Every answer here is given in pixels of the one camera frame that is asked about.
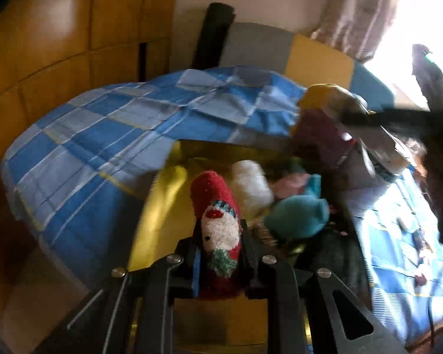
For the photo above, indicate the small pink soft item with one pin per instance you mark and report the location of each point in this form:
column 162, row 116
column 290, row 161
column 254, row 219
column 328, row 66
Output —
column 289, row 184

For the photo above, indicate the window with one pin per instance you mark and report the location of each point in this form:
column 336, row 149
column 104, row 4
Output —
column 402, row 29

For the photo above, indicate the teal plush toy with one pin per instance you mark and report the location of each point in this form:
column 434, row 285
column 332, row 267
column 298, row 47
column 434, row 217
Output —
column 299, row 217

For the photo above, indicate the beige patterned curtain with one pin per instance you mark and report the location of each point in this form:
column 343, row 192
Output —
column 361, row 11

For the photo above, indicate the blue checked blanket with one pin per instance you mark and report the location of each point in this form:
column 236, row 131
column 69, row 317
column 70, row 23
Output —
column 96, row 147

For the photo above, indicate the red santa sock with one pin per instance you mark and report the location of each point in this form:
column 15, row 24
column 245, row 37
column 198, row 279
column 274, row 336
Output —
column 217, row 214

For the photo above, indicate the white protein powder can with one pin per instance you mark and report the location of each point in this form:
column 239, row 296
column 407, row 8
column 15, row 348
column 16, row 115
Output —
column 369, row 162

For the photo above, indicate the yellow plush toy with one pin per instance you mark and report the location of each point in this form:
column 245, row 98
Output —
column 328, row 94

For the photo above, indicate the black rolled mat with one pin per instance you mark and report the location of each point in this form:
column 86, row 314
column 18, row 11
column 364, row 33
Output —
column 214, row 33

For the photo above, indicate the purple cardboard box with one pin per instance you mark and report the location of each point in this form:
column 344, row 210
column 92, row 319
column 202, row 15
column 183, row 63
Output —
column 317, row 140

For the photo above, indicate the gold tin tray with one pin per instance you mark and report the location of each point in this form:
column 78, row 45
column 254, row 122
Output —
column 162, row 199

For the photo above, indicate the white plastic bag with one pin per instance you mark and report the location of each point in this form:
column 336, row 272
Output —
column 251, row 182

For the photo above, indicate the wooden wardrobe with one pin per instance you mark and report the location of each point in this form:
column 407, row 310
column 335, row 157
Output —
column 59, row 44

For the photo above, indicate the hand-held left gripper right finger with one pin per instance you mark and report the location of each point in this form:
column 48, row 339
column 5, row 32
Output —
column 249, row 258

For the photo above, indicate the grey yellow blue headboard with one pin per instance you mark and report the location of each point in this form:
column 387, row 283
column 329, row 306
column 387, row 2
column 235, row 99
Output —
column 265, row 44

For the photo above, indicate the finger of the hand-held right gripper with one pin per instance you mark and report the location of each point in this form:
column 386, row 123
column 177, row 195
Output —
column 384, row 118

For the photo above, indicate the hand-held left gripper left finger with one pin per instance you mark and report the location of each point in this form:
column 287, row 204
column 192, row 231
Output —
column 196, row 273

